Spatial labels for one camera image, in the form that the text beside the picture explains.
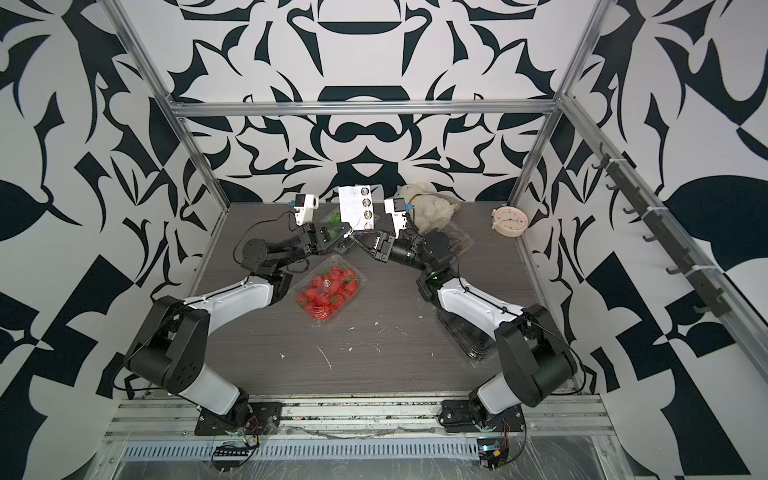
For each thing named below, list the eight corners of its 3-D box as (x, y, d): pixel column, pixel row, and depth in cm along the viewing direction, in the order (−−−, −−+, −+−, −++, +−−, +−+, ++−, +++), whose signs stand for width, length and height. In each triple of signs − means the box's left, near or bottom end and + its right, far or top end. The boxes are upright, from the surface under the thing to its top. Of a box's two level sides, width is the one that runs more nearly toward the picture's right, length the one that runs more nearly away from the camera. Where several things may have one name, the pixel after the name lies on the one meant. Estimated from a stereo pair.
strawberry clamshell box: (295, 306, 95) (289, 293, 89) (339, 266, 105) (336, 252, 98) (325, 331, 90) (320, 320, 84) (367, 287, 99) (366, 274, 93)
